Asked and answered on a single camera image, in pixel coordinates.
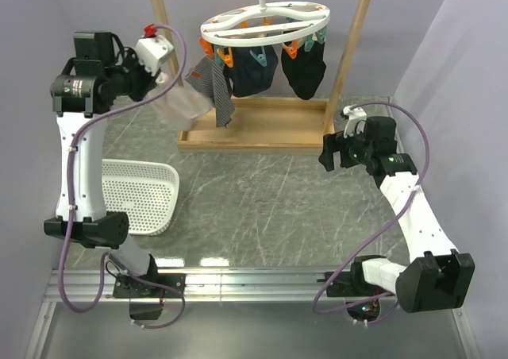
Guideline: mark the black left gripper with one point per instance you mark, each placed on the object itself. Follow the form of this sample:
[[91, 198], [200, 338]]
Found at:
[[150, 79]]

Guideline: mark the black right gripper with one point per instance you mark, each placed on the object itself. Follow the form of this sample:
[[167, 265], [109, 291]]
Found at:
[[337, 143]]

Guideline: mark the white pink-trimmed underwear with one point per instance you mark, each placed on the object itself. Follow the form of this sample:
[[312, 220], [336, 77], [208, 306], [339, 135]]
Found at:
[[182, 107]]

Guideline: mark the white oval clip hanger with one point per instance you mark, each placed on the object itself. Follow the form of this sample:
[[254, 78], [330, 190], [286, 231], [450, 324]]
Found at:
[[266, 23]]

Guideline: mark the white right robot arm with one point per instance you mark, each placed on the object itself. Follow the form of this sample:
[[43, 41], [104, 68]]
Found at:
[[438, 275]]

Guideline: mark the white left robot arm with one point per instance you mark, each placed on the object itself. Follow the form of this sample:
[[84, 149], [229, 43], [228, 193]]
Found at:
[[83, 94]]

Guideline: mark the grey striped underwear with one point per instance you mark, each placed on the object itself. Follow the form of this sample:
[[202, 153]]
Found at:
[[207, 78]]

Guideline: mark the black underwear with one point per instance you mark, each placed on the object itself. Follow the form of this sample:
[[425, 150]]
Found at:
[[306, 71]]

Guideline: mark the navy blue underwear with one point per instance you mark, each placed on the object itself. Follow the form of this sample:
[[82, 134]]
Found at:
[[247, 77]]

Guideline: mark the orange clothes peg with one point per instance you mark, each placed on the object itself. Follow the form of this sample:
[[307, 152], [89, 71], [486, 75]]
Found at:
[[226, 56], [207, 47], [291, 48]]

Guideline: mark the white perforated plastic basket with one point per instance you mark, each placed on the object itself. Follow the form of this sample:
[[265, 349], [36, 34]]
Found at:
[[146, 191]]

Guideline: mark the teal clothes peg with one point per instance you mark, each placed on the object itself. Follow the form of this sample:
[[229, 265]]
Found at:
[[320, 35], [309, 43], [260, 57]]

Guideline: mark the wooden hanging rack frame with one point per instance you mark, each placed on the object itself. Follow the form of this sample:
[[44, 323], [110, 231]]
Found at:
[[277, 125]]

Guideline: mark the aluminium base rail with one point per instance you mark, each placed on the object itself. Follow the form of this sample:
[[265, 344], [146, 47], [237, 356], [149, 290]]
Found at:
[[247, 313]]

